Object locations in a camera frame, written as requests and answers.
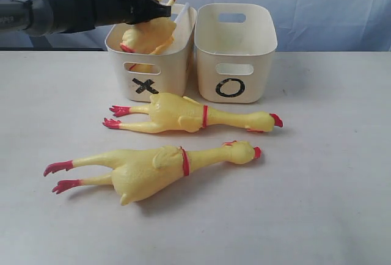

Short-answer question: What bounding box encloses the cream bin marked O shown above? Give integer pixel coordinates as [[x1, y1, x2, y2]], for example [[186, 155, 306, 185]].
[[194, 3, 277, 103]]

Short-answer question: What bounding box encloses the yellow rubber chicken back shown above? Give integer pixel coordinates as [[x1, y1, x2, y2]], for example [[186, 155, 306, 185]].
[[103, 93, 283, 134]]

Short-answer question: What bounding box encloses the white backdrop curtain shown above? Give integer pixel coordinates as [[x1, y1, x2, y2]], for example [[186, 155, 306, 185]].
[[1, 0, 390, 51]]

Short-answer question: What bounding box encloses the cream bin marked X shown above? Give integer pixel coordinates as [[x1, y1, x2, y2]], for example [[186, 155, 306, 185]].
[[105, 3, 197, 102]]

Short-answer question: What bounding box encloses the headless yellow rubber chicken body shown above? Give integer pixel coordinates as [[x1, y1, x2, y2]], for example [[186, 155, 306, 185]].
[[119, 0, 188, 73]]

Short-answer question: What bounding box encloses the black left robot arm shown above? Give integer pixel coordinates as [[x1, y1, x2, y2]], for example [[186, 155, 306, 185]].
[[1, 0, 171, 37]]

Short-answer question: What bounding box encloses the yellow rubber chicken front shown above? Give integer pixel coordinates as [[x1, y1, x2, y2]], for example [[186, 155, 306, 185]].
[[43, 140, 262, 206]]

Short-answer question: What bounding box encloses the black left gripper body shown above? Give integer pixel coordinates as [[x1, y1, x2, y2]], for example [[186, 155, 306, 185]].
[[91, 0, 147, 29]]

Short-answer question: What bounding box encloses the yellow rubber chicken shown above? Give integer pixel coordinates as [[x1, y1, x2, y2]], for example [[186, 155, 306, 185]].
[[103, 93, 283, 134], [43, 140, 262, 206]]

